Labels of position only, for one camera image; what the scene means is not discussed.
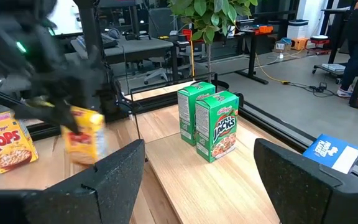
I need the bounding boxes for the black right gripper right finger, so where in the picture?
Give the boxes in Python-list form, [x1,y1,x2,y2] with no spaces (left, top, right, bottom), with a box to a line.
[254,138,358,224]

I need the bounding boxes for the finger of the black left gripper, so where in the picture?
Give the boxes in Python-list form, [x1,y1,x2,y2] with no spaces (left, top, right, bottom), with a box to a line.
[12,101,80,135]

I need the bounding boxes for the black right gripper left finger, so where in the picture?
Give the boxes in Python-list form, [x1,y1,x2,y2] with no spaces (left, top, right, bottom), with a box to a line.
[0,139,146,224]

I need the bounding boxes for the yellow Corn Pops cereal box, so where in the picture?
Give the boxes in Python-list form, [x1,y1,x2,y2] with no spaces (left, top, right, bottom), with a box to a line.
[0,111,39,174]
[61,105,107,166]

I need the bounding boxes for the blue Frosted Flakes cereal box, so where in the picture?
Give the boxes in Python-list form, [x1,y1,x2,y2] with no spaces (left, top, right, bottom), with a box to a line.
[302,133,358,175]

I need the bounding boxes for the green Apple Jacks cereal box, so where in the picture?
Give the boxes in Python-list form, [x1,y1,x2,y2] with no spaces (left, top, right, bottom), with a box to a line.
[177,81,216,147]
[195,90,240,164]

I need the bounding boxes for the grey desk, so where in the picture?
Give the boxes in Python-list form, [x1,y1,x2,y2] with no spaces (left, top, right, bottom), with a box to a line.
[70,34,180,83]

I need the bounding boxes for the black plant pot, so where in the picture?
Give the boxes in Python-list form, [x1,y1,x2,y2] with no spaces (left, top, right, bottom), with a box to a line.
[191,79,245,108]

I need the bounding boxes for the black standing desk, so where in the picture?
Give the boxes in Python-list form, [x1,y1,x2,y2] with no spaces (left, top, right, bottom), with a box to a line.
[234,26,275,85]

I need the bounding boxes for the cardboard box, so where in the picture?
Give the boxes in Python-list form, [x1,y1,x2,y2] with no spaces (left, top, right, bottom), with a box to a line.
[273,40,291,53]

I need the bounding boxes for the orange box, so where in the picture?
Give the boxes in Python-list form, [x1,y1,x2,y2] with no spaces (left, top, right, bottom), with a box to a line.
[291,37,310,50]

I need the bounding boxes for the red cart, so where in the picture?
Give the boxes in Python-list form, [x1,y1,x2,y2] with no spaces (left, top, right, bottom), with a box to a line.
[309,35,331,55]

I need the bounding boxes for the white bin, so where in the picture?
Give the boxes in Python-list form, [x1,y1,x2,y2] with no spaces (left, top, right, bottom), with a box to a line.
[287,19,310,40]

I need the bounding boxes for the green leafy plant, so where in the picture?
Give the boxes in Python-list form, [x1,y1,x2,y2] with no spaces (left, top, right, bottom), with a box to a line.
[168,0,259,83]

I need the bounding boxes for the wooden shelf with black frame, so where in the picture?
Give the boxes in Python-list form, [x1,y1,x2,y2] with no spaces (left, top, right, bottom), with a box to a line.
[130,73,282,224]

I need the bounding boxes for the black floor cable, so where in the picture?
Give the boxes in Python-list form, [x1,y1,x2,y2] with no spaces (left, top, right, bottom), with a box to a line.
[287,81,335,98]

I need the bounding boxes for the yellow cable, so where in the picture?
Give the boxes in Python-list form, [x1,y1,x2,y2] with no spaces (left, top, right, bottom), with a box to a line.
[255,52,291,85]

